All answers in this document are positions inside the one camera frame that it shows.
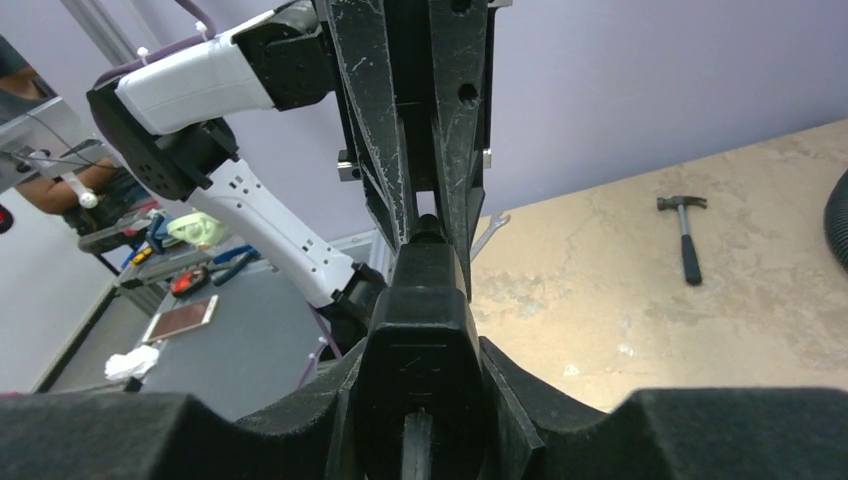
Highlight green tape roll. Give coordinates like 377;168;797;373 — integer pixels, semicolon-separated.
166;210;232;250

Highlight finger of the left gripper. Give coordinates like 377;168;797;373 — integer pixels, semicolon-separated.
325;1;414;250
428;1;489;298

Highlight grey side table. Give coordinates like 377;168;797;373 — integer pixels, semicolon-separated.
50;263;323;420

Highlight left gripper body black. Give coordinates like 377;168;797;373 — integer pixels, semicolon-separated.
314;0;515;200

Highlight blue handled pliers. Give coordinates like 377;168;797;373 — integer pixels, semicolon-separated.
207;245;262;287

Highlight red black tool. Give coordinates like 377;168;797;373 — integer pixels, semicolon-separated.
170;266;210;298

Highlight person in background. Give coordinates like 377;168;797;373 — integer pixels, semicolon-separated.
0;36;154;236

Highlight black corrugated hose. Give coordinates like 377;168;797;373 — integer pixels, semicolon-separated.
821;168;848;274

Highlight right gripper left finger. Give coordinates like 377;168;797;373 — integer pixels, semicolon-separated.
1;343;365;479

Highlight white crumpled tissue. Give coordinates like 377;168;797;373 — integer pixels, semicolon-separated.
104;345;160;382

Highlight black claw hammer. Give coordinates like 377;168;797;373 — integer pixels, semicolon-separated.
656;195;708;286

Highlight silver open-end wrench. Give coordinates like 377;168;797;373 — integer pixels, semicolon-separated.
470;212;511;260

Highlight black padlock with key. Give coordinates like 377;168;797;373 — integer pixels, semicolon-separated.
352;214;487;479

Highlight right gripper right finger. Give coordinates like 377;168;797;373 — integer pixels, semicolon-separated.
481;339;847;479

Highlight smartphone pink screen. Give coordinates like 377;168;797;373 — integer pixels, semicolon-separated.
141;295;219;345

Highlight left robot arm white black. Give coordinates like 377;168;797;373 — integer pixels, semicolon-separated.
87;1;500;336

